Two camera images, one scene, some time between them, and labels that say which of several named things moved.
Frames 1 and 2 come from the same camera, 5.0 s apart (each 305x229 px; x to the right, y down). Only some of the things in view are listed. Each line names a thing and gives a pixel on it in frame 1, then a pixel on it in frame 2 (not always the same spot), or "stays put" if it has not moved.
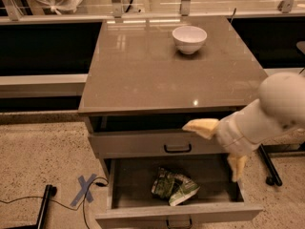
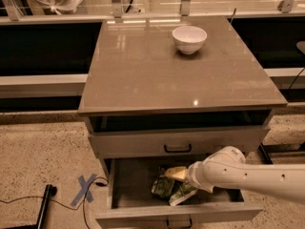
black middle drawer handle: x=179 y=227 stays put
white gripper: x=229 y=135 to x=193 y=175
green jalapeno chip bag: x=173 y=187 stays put
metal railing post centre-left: x=116 y=0 stays put
